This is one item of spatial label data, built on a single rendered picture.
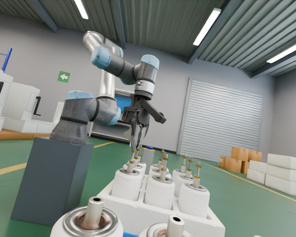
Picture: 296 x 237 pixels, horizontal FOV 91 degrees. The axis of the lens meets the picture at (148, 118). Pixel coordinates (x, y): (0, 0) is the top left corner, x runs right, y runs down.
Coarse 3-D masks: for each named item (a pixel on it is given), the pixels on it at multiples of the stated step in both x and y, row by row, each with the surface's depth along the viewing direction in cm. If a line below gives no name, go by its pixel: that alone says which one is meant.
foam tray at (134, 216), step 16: (144, 176) 78; (144, 192) 55; (112, 208) 43; (128, 208) 43; (144, 208) 43; (160, 208) 45; (176, 208) 47; (208, 208) 52; (128, 224) 43; (144, 224) 42; (192, 224) 42; (208, 224) 42
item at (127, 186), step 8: (120, 176) 48; (128, 176) 48; (136, 176) 49; (120, 184) 47; (128, 184) 47; (136, 184) 48; (112, 192) 49; (120, 192) 47; (128, 192) 47; (136, 192) 49; (136, 200) 49
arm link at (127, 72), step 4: (128, 64) 59; (124, 68) 58; (128, 68) 59; (132, 68) 60; (124, 72) 58; (128, 72) 59; (132, 72) 59; (120, 76) 60; (124, 76) 60; (128, 76) 60; (132, 76) 60; (124, 80) 63; (128, 80) 62; (132, 80) 62; (128, 84) 66; (132, 84) 66
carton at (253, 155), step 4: (252, 152) 362; (256, 152) 362; (260, 152) 363; (248, 156) 373; (252, 156) 361; (256, 156) 361; (260, 156) 361; (248, 160) 370; (252, 160) 360; (256, 160) 360; (260, 160) 360
